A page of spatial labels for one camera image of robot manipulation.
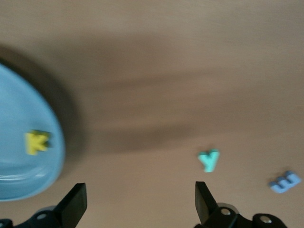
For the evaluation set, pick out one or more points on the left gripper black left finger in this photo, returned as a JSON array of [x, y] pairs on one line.
[[71, 206]]

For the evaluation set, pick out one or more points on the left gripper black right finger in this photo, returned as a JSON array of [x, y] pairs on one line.
[[206, 209]]

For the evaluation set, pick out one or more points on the teal foam letter Y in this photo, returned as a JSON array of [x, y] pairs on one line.
[[209, 164]]

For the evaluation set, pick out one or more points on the yellow foam letter K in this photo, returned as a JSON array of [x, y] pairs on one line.
[[33, 142]]

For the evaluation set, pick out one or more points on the blue foam letter E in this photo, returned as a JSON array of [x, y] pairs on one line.
[[282, 185]]

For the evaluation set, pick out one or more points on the blue plate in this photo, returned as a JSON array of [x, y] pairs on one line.
[[19, 107]]

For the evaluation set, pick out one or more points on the brown table cover cloth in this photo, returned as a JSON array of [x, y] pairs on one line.
[[166, 47]]

